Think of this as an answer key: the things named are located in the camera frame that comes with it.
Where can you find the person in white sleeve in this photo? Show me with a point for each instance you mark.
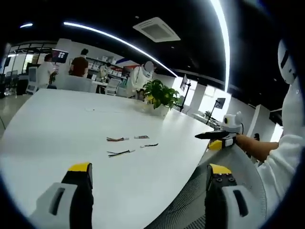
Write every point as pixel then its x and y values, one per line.
pixel 281 171

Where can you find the white kiosk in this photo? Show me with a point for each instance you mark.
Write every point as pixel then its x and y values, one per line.
pixel 32 80

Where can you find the white planter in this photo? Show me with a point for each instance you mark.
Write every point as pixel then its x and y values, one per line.
pixel 158 111

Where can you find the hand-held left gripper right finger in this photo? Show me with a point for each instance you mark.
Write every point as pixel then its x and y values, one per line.
pixel 221 205

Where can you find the grey mesh office chair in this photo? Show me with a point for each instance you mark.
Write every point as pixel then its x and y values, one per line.
pixel 188 198

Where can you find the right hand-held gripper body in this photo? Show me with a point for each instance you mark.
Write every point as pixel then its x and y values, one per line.
pixel 232 125

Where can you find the white partition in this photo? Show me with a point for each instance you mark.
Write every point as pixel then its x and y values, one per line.
pixel 76 84

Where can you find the wall shelves with boxes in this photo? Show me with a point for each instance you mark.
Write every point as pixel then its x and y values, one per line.
pixel 114 69

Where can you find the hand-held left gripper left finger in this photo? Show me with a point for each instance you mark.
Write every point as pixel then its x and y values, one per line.
pixel 71 202

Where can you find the wall screen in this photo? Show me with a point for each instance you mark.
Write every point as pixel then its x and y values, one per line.
pixel 60 55

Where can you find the white worn device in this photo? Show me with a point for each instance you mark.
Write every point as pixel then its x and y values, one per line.
pixel 284 71

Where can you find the short ceiling light strip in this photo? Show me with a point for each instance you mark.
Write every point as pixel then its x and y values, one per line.
pixel 26 25

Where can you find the monitor on black stand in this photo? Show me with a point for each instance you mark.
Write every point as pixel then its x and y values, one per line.
pixel 185 82

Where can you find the curved ceiling light strip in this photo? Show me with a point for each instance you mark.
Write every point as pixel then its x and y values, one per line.
pixel 225 43

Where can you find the ceiling air conditioner vent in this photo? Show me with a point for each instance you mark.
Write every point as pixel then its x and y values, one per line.
pixel 156 29

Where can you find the long ceiling light strip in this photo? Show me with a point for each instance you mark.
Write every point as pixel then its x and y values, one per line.
pixel 119 40

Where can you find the white office chair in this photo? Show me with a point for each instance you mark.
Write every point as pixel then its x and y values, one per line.
pixel 113 86

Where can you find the green potted plant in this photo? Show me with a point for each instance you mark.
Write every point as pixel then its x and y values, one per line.
pixel 159 93

